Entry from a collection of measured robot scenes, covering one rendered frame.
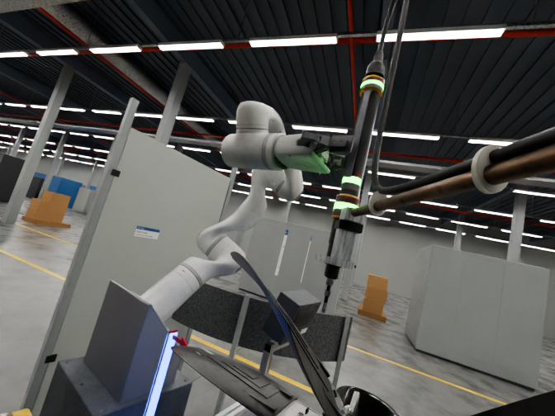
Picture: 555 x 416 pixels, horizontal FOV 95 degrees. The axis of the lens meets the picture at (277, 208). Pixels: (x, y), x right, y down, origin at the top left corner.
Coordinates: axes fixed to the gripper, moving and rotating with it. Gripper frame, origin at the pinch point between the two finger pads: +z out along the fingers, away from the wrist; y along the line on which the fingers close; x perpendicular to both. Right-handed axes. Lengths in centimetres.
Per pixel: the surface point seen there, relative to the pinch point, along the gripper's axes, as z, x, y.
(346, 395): 7.5, -40.3, -0.7
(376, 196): 8.4, -10.9, 11.4
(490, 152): 18.0, -10.6, 25.0
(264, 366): -34, -68, -52
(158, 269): -177, -66, -98
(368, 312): -120, -149, -795
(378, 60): 1.6, 19.1, 1.3
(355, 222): 4.4, -13.5, 3.8
